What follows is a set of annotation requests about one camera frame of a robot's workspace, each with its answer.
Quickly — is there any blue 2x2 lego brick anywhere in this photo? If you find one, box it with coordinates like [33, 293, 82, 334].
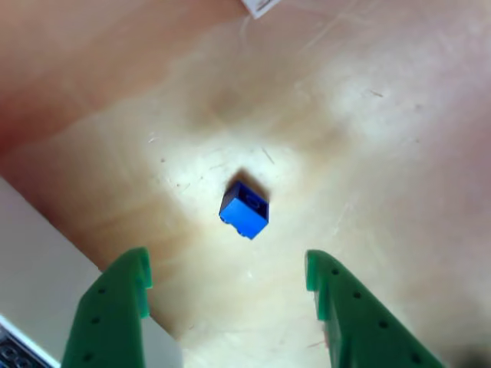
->
[218, 179, 270, 241]

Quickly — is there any white plastic bin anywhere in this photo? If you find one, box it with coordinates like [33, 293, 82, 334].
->
[0, 175, 183, 368]

